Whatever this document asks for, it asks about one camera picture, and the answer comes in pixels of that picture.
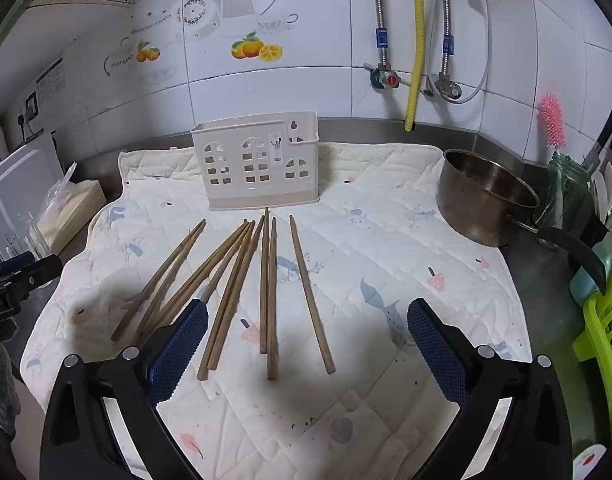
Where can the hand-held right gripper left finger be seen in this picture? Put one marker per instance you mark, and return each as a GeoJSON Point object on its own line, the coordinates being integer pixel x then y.
{"type": "Point", "coordinates": [178, 350]}

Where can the teal cup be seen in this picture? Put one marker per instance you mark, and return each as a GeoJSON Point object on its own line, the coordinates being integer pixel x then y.
{"type": "Point", "coordinates": [586, 280]}

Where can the green plastic dish rack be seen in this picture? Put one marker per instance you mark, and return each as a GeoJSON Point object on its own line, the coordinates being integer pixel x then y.
{"type": "Point", "coordinates": [603, 345]}

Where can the beige plastic utensil holder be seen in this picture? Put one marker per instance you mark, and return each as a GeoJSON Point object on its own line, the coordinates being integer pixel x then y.
{"type": "Point", "coordinates": [256, 165]}

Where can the wall socket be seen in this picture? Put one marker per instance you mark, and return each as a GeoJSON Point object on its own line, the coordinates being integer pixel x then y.
{"type": "Point", "coordinates": [30, 110]}

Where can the metal angle valve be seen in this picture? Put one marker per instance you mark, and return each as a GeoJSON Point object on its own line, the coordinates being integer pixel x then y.
{"type": "Point", "coordinates": [446, 87]}

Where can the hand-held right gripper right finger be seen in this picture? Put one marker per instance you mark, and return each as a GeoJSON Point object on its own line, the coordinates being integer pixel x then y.
{"type": "Point", "coordinates": [436, 355]}

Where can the printed wall notice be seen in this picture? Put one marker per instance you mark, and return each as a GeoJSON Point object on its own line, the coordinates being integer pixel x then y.
{"type": "Point", "coordinates": [51, 80]}

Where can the row of wooden chopsticks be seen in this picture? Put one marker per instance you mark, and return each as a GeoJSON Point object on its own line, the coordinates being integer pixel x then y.
{"type": "Point", "coordinates": [272, 285]}

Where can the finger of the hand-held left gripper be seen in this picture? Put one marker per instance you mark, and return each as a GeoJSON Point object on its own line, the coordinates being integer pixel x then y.
{"type": "Point", "coordinates": [38, 269]}

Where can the pink bottle brush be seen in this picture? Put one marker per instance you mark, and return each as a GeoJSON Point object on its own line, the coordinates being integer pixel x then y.
{"type": "Point", "coordinates": [553, 120]}

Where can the white spatula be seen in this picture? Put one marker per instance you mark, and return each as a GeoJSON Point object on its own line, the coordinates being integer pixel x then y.
{"type": "Point", "coordinates": [608, 195]}

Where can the white and red dish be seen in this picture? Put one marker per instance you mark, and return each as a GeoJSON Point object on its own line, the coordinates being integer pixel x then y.
{"type": "Point", "coordinates": [588, 460]}

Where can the green glass jar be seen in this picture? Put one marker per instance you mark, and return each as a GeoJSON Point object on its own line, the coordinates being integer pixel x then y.
{"type": "Point", "coordinates": [566, 190]}

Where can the white quilted printed mat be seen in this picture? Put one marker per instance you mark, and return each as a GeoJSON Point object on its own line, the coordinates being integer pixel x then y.
{"type": "Point", "coordinates": [366, 240]}

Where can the clear plastic bag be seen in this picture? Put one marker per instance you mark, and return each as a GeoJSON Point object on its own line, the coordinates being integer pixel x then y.
{"type": "Point", "coordinates": [56, 195]}

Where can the white cutting board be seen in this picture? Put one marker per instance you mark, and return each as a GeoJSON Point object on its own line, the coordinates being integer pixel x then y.
{"type": "Point", "coordinates": [18, 190]}

